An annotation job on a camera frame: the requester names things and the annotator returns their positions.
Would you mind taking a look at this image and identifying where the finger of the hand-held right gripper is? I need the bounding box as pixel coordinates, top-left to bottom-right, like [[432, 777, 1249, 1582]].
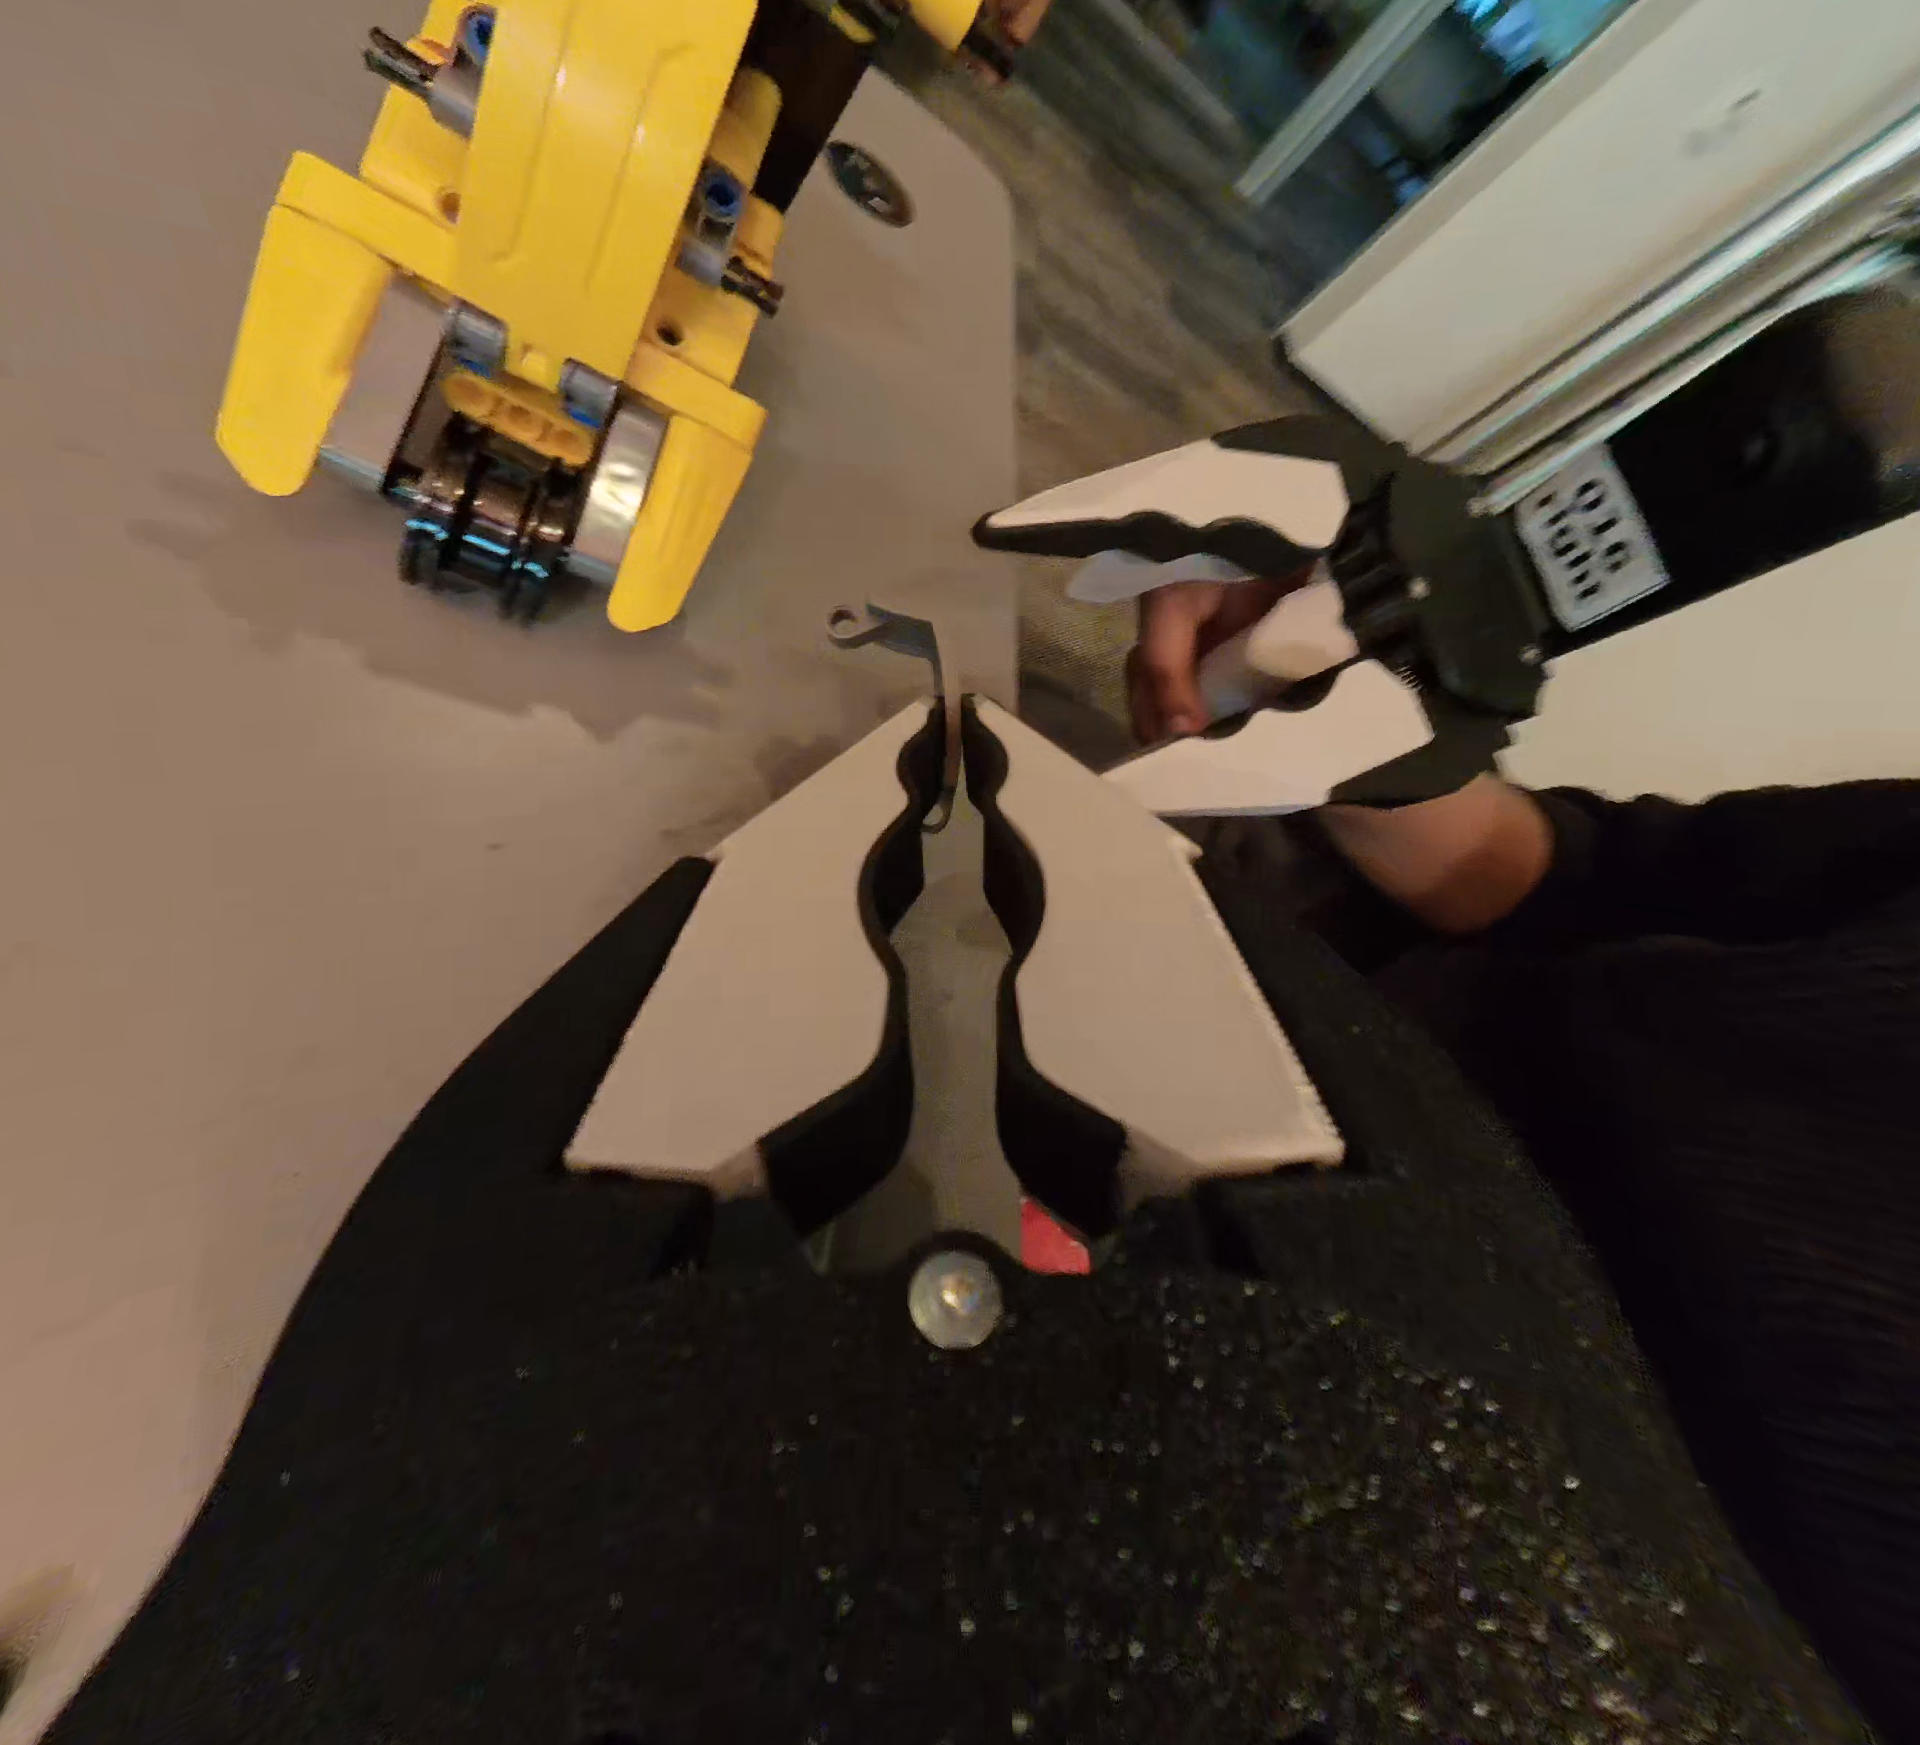
[[969, 414, 1356, 607], [1100, 661, 1507, 821]]

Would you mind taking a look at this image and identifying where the grey bent toy connector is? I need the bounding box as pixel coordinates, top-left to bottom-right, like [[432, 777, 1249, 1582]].
[[828, 602, 966, 834]]

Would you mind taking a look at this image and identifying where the yellow toy vehicle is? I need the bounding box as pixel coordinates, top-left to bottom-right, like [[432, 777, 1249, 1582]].
[[213, 0, 1037, 638]]

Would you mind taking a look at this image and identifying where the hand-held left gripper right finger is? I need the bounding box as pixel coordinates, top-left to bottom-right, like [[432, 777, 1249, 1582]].
[[959, 695, 1349, 1233]]

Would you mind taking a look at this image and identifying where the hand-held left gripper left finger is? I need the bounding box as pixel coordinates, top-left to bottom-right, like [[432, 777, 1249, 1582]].
[[564, 695, 953, 1233]]

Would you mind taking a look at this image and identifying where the black desk grommet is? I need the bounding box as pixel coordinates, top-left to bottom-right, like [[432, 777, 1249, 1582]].
[[822, 136, 916, 231]]

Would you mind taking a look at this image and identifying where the person's right forearm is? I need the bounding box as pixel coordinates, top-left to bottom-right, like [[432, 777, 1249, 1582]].
[[1317, 770, 1920, 1028]]

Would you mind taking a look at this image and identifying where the white cabinet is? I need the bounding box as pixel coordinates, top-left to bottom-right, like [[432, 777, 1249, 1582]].
[[1275, 0, 1920, 474]]

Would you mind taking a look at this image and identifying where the person's right hand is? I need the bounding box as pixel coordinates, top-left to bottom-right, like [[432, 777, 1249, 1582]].
[[1127, 578, 1294, 747]]

